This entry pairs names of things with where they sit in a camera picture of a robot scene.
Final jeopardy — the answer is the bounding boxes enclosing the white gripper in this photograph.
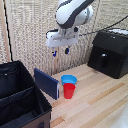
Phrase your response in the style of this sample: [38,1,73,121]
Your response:
[45,30,80,58]

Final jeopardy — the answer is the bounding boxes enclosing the red plastic cup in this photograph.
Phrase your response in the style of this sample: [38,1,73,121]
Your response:
[63,82,77,100]

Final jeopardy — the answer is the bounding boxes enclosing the blue plastic bowl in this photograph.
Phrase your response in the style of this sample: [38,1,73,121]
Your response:
[60,74,78,86]

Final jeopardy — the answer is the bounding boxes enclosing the dark blue panel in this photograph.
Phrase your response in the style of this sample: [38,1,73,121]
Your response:
[33,67,61,101]

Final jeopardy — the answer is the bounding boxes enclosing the closed black box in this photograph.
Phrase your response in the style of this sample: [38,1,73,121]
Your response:
[87,29,128,80]

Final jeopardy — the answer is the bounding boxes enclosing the open black fabric case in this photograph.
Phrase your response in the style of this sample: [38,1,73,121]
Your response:
[0,60,53,128]

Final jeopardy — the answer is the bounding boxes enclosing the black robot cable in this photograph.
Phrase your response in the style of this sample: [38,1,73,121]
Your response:
[78,13,128,37]

